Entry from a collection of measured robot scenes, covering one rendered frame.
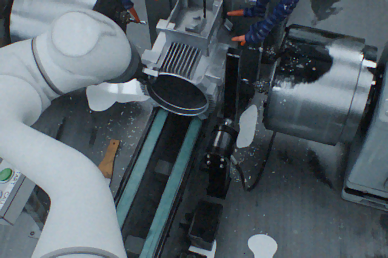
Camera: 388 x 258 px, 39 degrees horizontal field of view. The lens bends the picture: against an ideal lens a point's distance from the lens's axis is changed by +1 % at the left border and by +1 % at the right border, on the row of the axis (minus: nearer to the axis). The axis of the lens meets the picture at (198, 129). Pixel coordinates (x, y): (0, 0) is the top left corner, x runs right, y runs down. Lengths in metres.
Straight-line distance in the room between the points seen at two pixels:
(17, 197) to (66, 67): 0.40
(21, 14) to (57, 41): 0.52
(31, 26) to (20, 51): 0.43
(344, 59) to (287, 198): 0.40
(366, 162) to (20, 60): 0.76
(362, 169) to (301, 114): 0.21
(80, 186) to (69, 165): 0.05
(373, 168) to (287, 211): 0.24
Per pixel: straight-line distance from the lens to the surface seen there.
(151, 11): 1.42
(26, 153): 0.71
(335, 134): 1.22
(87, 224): 0.54
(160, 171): 1.38
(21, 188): 1.18
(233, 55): 1.06
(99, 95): 1.58
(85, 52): 0.82
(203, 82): 1.22
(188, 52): 1.26
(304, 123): 1.21
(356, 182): 1.36
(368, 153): 1.24
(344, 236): 1.39
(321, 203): 1.42
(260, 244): 1.35
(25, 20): 1.34
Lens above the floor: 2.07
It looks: 58 degrees down
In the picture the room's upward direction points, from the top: 1 degrees counter-clockwise
